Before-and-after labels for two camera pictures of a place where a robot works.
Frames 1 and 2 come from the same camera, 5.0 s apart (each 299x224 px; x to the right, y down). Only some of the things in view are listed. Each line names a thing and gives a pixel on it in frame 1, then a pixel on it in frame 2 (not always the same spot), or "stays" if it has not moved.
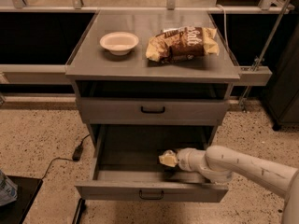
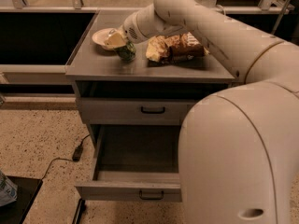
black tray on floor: x=16 y=211 stays
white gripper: x=184 y=157 -> x=130 y=27
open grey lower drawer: x=126 y=159 stays
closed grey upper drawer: x=152 y=110 stays
